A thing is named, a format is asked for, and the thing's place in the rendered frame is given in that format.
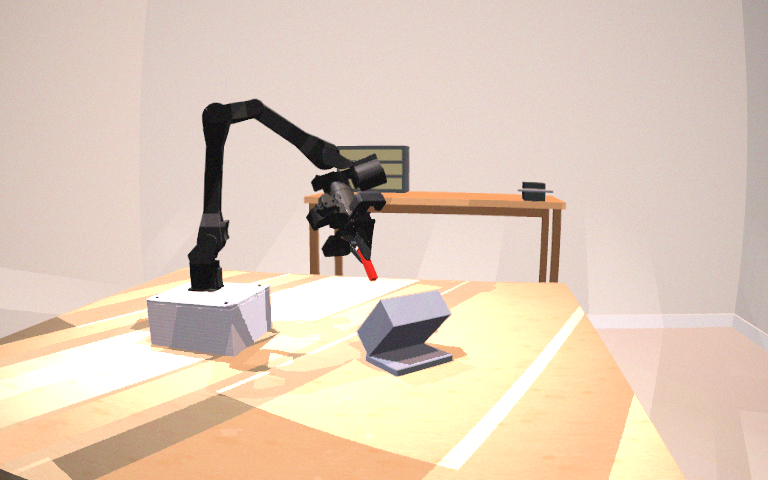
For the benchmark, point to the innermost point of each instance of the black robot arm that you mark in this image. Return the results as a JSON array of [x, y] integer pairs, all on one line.
[[365, 173]]

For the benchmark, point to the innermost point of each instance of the red peg with white band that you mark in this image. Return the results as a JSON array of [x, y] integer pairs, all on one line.
[[368, 267]]

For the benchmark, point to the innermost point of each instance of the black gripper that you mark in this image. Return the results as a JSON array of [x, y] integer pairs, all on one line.
[[356, 226]]

